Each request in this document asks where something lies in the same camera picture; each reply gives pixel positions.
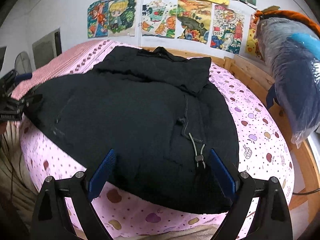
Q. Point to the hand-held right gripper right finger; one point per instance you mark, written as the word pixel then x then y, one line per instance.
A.
pixel 223 175

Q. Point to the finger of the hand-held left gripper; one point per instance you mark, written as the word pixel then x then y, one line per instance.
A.
pixel 23 77
pixel 32 101

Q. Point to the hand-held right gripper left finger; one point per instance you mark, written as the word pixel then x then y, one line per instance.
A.
pixel 101 175

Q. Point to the black padded jacket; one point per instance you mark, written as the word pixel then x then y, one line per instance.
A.
pixel 125 120

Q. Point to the grey standing fan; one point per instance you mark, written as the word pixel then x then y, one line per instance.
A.
pixel 23 63

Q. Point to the red checkered pillow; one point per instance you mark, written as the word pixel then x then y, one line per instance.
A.
pixel 57 65

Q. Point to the pink apple-print quilt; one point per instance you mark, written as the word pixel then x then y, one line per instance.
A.
pixel 257 135

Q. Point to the mermaid drawing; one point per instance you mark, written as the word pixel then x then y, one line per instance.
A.
pixel 97 20

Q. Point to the blond figure drawing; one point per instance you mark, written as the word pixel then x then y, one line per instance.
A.
pixel 121 17

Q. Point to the plastic-bagged blue quilt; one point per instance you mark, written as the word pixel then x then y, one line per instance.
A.
pixel 292 80

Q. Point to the yellow chick drawing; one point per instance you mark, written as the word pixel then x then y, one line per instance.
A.
pixel 252 45

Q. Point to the city towers drawing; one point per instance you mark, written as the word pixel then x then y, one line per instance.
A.
pixel 227 30

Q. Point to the turtles drawing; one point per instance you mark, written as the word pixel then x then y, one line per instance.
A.
pixel 158 18

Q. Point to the dinosaur landscape drawing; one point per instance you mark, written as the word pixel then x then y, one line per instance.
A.
pixel 193 20

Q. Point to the wooden bed frame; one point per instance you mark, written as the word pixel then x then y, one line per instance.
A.
pixel 250 70

